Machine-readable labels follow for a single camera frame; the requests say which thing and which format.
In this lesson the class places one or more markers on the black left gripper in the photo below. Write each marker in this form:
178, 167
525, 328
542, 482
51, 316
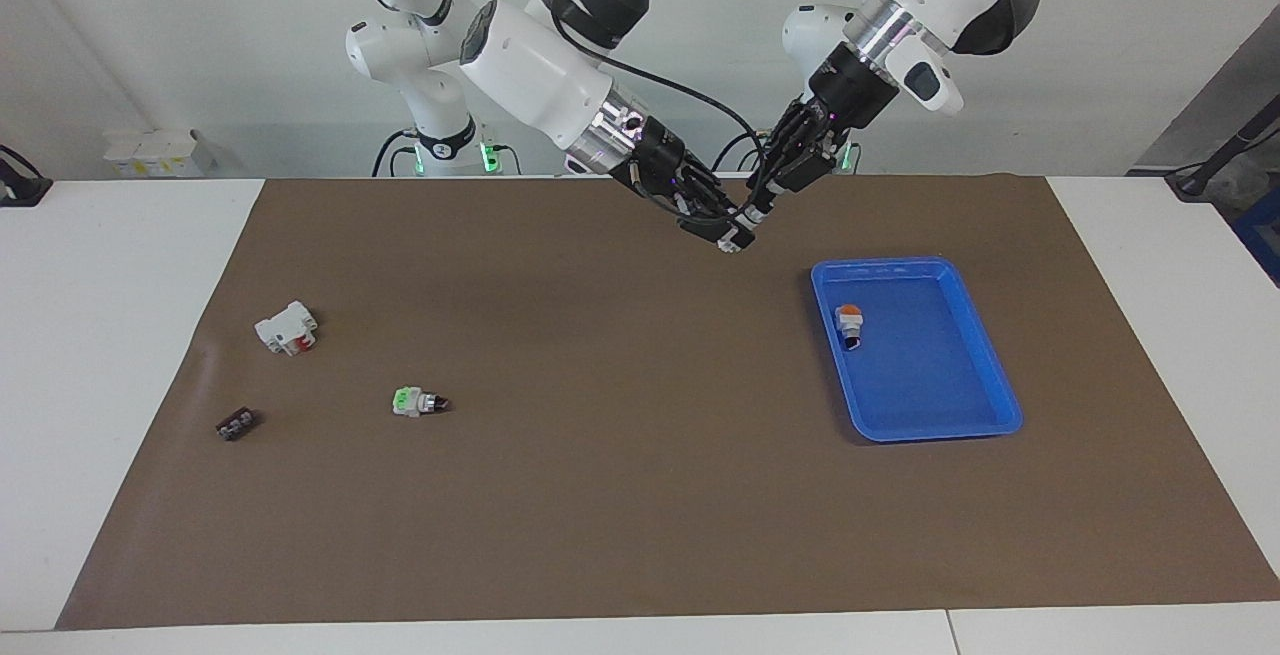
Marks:
852, 87

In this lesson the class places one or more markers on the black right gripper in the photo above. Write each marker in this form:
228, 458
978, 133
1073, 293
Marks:
662, 160

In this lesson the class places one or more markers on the orange push button switch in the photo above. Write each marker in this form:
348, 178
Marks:
849, 325
738, 238

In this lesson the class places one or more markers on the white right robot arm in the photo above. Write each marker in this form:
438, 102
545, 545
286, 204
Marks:
530, 65

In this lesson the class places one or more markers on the blue plastic tray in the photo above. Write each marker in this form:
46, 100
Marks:
930, 375

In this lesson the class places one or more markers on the brown table mat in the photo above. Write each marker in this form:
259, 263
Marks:
640, 495

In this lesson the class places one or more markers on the black stand pole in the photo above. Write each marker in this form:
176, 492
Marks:
1225, 150

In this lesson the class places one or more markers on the white circuit breaker red lever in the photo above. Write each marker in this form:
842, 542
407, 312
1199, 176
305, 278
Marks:
285, 330

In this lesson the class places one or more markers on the blue crate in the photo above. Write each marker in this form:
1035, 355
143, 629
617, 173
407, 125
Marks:
1262, 235

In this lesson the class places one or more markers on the black terminal block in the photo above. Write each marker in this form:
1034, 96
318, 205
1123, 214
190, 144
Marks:
238, 425

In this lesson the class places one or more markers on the white cardboard box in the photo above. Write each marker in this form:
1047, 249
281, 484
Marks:
155, 150

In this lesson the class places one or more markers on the green push button switch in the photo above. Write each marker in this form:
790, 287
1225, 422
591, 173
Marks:
410, 403

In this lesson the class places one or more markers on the black clamp mount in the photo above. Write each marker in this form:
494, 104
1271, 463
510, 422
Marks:
22, 187

